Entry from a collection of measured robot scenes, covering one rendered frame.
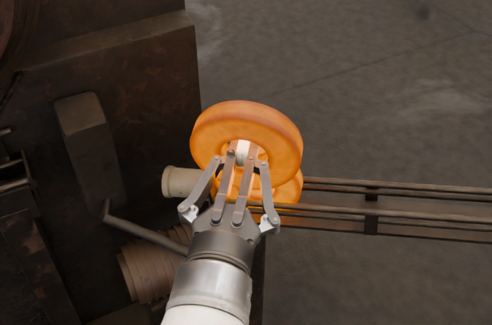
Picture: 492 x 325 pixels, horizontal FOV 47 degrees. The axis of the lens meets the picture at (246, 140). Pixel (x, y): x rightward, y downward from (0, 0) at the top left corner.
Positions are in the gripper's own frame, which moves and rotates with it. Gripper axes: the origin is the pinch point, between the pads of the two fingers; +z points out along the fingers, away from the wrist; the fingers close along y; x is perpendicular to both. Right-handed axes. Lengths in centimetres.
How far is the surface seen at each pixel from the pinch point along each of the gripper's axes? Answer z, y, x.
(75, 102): 14.5, -33.1, -12.1
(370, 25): 160, 28, -100
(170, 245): 1.8, -15.2, -35.2
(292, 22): 157, -6, -100
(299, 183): 7.9, 7.5, -18.9
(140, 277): -3.4, -20.5, -39.8
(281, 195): 7.6, 4.7, -22.6
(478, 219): 6.0, 37.0, -20.1
